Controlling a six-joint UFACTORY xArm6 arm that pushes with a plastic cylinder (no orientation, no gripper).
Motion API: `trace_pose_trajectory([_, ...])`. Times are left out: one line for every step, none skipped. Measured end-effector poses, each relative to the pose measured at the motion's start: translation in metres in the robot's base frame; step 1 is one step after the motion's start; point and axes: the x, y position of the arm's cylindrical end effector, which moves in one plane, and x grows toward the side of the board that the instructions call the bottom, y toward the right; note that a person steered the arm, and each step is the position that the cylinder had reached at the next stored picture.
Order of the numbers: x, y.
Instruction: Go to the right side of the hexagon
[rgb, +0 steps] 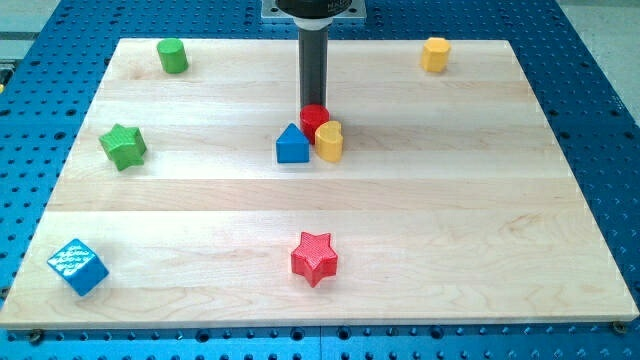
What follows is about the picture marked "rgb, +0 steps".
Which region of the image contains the yellow hexagon block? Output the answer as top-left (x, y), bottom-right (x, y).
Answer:
top-left (421, 37), bottom-right (451, 73)

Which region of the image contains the blue triangle block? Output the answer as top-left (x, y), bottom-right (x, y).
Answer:
top-left (276, 123), bottom-right (309, 163)

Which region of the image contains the yellow heart block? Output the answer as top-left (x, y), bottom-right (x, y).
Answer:
top-left (315, 120), bottom-right (344, 162)

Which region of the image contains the red cylinder block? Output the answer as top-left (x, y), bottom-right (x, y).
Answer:
top-left (299, 104), bottom-right (330, 145)

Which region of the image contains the red star block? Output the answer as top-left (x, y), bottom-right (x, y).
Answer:
top-left (291, 232), bottom-right (339, 287)

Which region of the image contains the light wooden board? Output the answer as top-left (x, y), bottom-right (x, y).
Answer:
top-left (1, 39), bottom-right (638, 329)

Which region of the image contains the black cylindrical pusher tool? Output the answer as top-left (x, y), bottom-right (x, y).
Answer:
top-left (294, 18), bottom-right (330, 107)

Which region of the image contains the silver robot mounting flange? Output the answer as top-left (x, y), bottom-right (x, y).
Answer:
top-left (260, 0), bottom-right (367, 22)

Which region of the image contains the green cylinder block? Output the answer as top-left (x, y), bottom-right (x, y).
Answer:
top-left (156, 38), bottom-right (189, 74)

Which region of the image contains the green star block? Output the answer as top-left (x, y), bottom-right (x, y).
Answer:
top-left (99, 124), bottom-right (147, 171)

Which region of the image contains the blue cube block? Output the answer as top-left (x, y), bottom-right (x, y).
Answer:
top-left (47, 239), bottom-right (109, 296)

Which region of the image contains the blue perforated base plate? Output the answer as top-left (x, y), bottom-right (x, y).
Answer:
top-left (1, 1), bottom-right (639, 359)

